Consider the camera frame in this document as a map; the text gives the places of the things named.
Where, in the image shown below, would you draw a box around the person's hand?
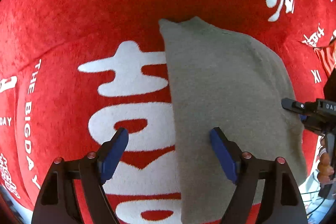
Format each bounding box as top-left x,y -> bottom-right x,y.
317,137 -> 335,185

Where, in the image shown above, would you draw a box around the grey fleece garment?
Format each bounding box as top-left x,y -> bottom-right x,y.
159,17 -> 307,223

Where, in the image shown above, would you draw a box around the red patterned pillow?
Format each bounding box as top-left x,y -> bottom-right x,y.
314,39 -> 336,78

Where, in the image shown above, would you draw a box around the red blanket white characters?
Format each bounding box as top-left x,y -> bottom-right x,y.
1,0 -> 335,223

